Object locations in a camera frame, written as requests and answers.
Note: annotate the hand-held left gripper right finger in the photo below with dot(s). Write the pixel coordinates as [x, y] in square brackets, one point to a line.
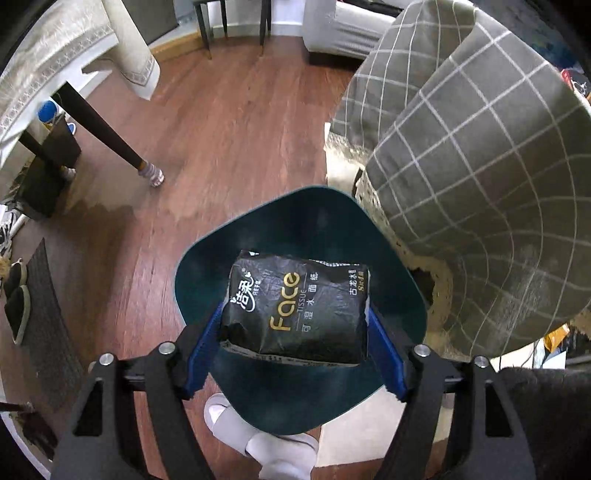
[388, 357]

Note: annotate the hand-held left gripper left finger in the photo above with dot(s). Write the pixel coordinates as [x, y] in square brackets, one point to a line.
[198, 364]

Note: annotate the black tissue pack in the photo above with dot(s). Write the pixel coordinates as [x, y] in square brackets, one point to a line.
[291, 304]

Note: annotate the teal plastic trash bin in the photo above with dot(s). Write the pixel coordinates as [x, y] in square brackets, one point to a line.
[314, 221]

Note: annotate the person's white slipper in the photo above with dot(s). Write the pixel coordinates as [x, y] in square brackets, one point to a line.
[258, 443]

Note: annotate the dark floor mat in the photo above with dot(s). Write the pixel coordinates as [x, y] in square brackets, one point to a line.
[48, 323]

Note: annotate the yellow packet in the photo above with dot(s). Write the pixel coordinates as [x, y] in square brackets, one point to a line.
[555, 340]

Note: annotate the striped table leg sock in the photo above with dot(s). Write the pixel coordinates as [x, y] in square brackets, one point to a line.
[153, 174]

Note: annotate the grey checked tablecloth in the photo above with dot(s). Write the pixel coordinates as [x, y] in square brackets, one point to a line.
[485, 161]

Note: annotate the dark storage box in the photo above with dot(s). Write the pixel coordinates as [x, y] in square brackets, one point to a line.
[44, 180]

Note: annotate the dark wooden table leg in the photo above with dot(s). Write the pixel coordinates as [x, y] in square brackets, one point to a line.
[101, 129]

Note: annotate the grey armchair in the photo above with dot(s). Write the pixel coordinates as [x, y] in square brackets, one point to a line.
[341, 27]

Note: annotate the grey dining chair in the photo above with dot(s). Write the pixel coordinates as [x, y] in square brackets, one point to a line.
[205, 27]

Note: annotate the beige patterned tablecloth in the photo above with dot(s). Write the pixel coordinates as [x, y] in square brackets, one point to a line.
[60, 50]

